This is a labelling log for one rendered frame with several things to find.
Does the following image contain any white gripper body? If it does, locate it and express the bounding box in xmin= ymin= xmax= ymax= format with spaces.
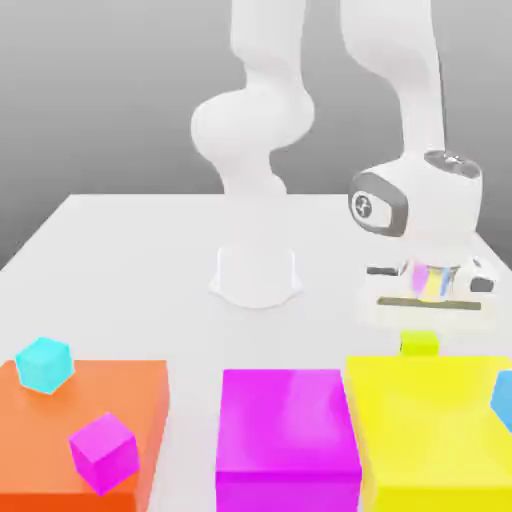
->
xmin=356 ymin=286 xmax=496 ymax=333

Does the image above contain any small lime green cube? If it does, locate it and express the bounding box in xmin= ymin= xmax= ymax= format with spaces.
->
xmin=398 ymin=330 xmax=440 ymax=358

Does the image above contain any small blue cube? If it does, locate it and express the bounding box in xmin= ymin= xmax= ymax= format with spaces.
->
xmin=490 ymin=369 xmax=512 ymax=433

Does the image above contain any small magenta cube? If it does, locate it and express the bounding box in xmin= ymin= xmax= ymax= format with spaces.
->
xmin=68 ymin=411 xmax=141 ymax=497

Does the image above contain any small cyan cube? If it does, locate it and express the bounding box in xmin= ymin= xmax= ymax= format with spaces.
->
xmin=14 ymin=336 xmax=76 ymax=396

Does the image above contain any large yellow box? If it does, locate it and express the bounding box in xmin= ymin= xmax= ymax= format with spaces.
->
xmin=344 ymin=354 xmax=512 ymax=512

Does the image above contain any large magenta box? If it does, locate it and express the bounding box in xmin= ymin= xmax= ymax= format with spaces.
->
xmin=214 ymin=368 xmax=363 ymax=512

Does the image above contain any large orange box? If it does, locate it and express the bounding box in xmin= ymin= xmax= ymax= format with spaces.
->
xmin=0 ymin=358 xmax=170 ymax=512

